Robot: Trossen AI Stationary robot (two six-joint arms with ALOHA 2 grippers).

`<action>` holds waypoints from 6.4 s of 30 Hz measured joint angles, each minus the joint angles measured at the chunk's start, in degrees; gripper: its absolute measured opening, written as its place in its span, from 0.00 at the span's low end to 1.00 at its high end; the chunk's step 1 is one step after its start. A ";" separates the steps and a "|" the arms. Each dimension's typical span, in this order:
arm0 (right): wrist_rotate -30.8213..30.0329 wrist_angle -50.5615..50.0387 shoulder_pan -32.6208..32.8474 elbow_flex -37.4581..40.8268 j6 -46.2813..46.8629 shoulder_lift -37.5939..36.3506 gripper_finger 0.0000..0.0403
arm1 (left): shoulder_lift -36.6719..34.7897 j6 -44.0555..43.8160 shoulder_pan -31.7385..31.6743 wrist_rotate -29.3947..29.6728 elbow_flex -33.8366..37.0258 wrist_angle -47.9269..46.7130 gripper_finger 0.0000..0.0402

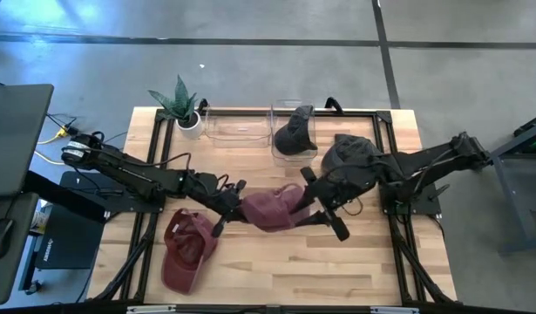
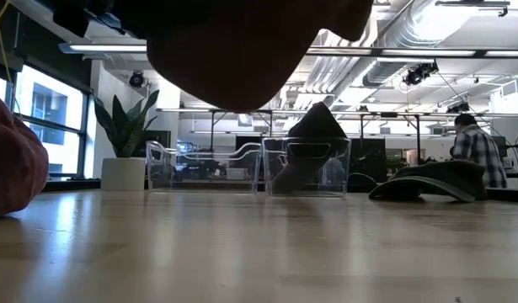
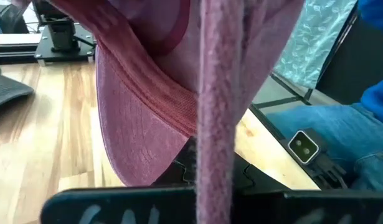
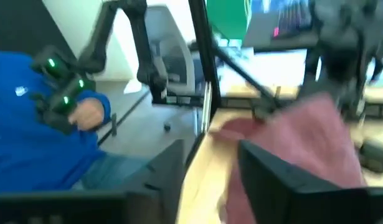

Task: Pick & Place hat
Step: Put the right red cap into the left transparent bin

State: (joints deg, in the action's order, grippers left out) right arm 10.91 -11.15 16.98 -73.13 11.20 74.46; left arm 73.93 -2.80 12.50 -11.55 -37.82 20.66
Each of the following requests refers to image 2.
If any black aluminium table frame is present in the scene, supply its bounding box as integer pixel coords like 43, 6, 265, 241
43, 178, 518, 203

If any dark grey baseball cap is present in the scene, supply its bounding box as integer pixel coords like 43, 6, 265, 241
367, 159, 489, 204

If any snake plant in white pot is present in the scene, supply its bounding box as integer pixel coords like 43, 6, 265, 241
93, 88, 161, 191

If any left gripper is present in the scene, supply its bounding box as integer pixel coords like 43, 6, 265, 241
51, 0, 127, 38

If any yellow hanging cable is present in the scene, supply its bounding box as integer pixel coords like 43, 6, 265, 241
0, 0, 13, 85

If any overhead light bar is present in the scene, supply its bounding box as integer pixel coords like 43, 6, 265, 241
58, 41, 518, 59

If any clear plastic bin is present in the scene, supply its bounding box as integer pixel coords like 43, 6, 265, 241
261, 136, 351, 198
145, 141, 263, 194

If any person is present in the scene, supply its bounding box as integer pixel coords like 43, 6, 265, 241
449, 113, 508, 189

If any black baseball cap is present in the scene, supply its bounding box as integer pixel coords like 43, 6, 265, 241
270, 101, 351, 195

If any silver ventilation duct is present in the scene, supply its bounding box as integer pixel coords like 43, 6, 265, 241
361, 0, 457, 88

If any large window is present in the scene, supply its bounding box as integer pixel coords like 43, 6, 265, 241
0, 62, 91, 180

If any maroon cap with white label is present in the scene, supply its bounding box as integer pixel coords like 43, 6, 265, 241
0, 89, 50, 218

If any maroon baseball cap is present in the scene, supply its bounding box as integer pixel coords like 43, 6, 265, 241
110, 0, 374, 114

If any black metal background frame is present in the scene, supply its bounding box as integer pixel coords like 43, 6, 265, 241
358, 111, 423, 173

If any grey overhead beam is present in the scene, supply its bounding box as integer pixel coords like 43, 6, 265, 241
8, 0, 116, 45

